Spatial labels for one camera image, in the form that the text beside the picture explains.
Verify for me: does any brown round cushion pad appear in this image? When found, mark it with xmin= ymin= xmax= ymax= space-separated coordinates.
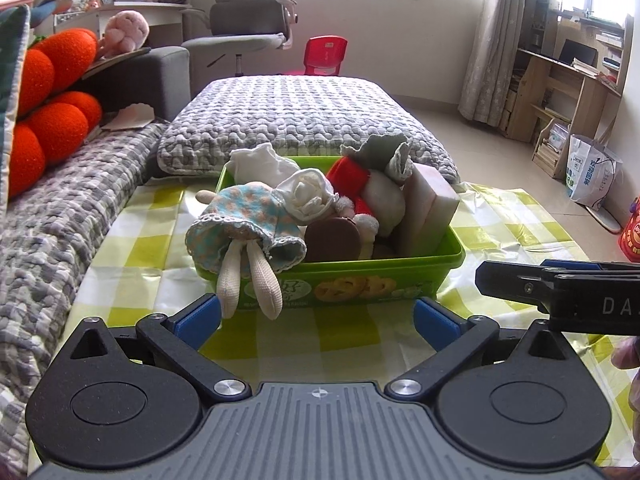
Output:
xmin=304 ymin=217 xmax=361 ymax=262

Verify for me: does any red and white plush toy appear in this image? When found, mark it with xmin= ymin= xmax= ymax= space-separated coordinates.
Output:
xmin=326 ymin=157 xmax=380 ymax=259

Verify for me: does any white cloth mitten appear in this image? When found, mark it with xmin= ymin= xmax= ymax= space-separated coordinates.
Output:
xmin=272 ymin=168 xmax=336 ymax=226
xmin=226 ymin=142 xmax=299 ymax=188

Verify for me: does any person's right hand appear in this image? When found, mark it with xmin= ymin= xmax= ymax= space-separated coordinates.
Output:
xmin=611 ymin=337 xmax=640 ymax=460

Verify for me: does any red printed bag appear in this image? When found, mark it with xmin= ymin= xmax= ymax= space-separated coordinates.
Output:
xmin=618 ymin=196 xmax=640 ymax=263

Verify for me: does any green checked plastic tablecloth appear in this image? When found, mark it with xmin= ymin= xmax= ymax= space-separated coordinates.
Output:
xmin=66 ymin=179 xmax=634 ymax=466

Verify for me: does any green plastic storage box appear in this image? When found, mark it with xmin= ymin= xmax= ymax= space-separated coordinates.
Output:
xmin=194 ymin=156 xmax=463 ymax=309

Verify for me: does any white printed shopping bag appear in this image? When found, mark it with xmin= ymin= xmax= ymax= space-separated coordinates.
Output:
xmin=565 ymin=134 xmax=623 ymax=210

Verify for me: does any rag doll in blue dress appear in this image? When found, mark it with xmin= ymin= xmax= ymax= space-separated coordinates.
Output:
xmin=186 ymin=182 xmax=307 ymax=320

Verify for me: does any white pink sponge block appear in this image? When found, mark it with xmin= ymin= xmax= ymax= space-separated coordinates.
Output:
xmin=397 ymin=164 xmax=460 ymax=257

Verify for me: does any grey quilted sofa cover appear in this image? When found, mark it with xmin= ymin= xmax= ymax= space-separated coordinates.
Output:
xmin=1 ymin=119 xmax=168 ymax=479

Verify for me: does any wooden desk shelf unit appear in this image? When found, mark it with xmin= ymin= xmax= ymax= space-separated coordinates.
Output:
xmin=499 ymin=0 xmax=634 ymax=180

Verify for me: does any white paper scrap on sofa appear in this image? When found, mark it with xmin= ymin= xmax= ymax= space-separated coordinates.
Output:
xmin=102 ymin=103 xmax=155 ymax=131

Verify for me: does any orange carrot plush pillow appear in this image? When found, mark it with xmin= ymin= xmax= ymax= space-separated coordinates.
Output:
xmin=9 ymin=28 xmax=102 ymax=198

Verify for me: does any grey quilted ottoman cushion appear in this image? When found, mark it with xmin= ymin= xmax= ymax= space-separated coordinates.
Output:
xmin=157 ymin=75 xmax=460 ymax=184

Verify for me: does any grey sofa armrest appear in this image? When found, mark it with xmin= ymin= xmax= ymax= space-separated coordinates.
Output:
xmin=72 ymin=47 xmax=191 ymax=120

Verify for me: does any beige curtain right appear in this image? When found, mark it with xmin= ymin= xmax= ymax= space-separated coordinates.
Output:
xmin=458 ymin=0 xmax=534 ymax=127

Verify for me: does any red plastic kids chair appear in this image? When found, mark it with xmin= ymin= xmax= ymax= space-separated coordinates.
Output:
xmin=292 ymin=35 xmax=348 ymax=76

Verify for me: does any pink plush octopus toy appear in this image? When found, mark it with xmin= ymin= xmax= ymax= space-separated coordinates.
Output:
xmin=96 ymin=10 xmax=150 ymax=60

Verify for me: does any grey office chair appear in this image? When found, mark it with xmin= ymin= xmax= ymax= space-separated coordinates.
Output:
xmin=182 ymin=0 xmax=298 ymax=76

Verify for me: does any teal patterned throw pillow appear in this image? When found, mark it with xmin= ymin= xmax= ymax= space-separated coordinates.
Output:
xmin=0 ymin=4 xmax=30 ymax=220

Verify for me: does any blue plush bunny toy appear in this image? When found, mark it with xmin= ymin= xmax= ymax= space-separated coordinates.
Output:
xmin=29 ymin=0 xmax=74 ymax=28

